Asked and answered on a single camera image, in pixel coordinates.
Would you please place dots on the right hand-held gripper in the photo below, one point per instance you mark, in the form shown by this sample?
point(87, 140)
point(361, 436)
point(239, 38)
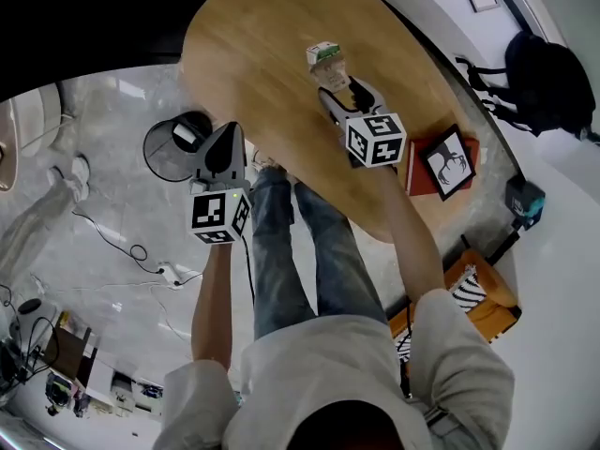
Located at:
point(375, 141)

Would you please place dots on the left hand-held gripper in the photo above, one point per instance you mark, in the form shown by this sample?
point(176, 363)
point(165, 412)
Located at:
point(211, 214)

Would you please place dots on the white rectangular block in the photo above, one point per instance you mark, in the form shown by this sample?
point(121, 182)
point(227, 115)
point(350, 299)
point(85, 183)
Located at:
point(184, 135)

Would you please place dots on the small green-white carton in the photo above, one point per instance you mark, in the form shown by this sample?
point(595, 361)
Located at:
point(321, 53)

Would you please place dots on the black mesh waste bin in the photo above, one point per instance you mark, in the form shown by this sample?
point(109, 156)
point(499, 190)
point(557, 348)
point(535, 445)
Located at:
point(159, 157)

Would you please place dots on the person's left forearm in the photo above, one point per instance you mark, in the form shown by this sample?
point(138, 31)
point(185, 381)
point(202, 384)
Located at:
point(211, 307)

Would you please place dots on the person's right forearm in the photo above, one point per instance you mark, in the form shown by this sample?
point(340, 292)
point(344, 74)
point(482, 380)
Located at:
point(412, 242)

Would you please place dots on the oval wooden table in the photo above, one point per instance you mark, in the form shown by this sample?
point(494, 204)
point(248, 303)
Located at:
point(262, 64)

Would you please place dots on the person's left white sneaker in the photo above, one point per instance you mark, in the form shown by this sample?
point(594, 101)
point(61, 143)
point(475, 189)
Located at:
point(266, 160)

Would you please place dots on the blue jeans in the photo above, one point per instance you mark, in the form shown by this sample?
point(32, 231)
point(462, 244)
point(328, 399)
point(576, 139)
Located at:
point(276, 260)

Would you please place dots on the white power strip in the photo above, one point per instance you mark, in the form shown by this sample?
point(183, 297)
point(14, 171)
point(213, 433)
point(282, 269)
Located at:
point(169, 274)

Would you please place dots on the black cabinet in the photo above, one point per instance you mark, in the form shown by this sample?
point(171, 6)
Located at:
point(94, 26)

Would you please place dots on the black backpack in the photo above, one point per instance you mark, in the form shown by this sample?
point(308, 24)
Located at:
point(539, 78)

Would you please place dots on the round white side table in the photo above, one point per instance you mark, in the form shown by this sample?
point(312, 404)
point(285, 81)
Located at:
point(33, 115)

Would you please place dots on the black metal stand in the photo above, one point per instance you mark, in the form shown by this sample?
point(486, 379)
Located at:
point(504, 246)

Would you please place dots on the zebra striped cushion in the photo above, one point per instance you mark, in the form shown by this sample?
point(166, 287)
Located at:
point(466, 291)

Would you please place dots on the person in white shirt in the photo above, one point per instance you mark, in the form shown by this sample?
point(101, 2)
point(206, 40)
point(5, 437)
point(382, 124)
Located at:
point(328, 359)

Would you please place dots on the orange armchair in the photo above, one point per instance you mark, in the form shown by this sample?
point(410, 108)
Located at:
point(492, 293)

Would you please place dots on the dark wooden side desk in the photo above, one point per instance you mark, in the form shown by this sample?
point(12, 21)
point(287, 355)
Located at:
point(70, 349)

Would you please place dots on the grey round stool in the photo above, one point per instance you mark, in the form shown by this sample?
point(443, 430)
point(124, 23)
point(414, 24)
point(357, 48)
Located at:
point(23, 324)

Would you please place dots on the antler print picture frame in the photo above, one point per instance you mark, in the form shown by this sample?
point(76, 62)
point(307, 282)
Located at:
point(445, 162)

